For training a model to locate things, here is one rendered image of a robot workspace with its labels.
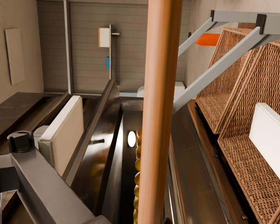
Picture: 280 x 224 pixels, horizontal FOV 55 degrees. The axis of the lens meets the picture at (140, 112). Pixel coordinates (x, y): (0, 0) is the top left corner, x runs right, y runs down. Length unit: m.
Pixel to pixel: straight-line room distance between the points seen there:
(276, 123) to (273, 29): 0.51
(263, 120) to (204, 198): 0.79
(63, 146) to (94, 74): 8.10
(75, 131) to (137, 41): 7.80
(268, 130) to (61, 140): 0.13
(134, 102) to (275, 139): 1.69
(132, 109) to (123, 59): 6.23
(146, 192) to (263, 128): 0.16
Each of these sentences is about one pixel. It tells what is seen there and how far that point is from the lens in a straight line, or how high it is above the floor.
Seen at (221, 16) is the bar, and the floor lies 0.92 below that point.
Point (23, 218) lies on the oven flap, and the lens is 0.96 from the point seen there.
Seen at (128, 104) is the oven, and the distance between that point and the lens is 1.86.
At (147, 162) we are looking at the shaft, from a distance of 0.29.
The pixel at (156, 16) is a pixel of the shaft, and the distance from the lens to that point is 0.24.
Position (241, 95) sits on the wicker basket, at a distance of 1.25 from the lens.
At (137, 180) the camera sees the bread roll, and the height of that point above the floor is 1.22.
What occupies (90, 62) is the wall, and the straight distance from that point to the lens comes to 8.21.
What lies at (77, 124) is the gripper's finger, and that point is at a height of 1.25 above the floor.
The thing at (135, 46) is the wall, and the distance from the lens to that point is 7.99.
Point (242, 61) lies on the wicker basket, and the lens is 1.85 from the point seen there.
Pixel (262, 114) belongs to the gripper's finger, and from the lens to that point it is 0.21.
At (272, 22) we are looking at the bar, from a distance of 0.68.
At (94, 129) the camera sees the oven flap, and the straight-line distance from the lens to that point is 1.08.
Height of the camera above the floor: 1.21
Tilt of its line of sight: level
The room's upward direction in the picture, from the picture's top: 88 degrees counter-clockwise
